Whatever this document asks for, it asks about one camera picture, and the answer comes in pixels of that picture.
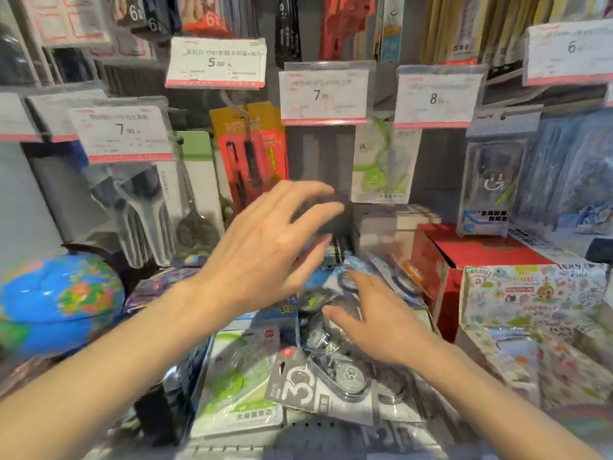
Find person's right hand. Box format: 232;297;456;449
321;268;451;374

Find person's left hand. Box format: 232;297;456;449
193;180;347;321

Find pile of correction tape packages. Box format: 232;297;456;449
266;253;432;427

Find person's right forearm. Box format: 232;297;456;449
423;347;594;460

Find person's left forearm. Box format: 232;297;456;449
0;277;240;460

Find orange pen set packages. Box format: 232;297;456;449
209;101;290;216

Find grey perforated metal shelf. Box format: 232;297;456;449
81;416;480;460

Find black holographic card box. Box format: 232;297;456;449
122;265;211;446

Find white cardboard box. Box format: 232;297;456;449
352;204;443;257

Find red cardboard box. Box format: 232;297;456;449
409;223;556;343

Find clear packs of grey scissors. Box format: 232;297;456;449
86;162;178;269

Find scissors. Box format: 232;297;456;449
158;130;226;254

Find clear blister compass package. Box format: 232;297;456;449
455;105;545;238

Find white price tag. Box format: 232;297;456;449
165;36;268;89
278;61;377;127
69;105;174;164
393;64;487;130
26;88;109;142
0;93;42;143
522;19;613;88

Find blue globe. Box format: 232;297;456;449
0;251;126;360

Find row of blue stationery packs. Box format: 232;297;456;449
512;109;613;235

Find white red label sticker packs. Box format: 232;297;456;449
19;0;114;49

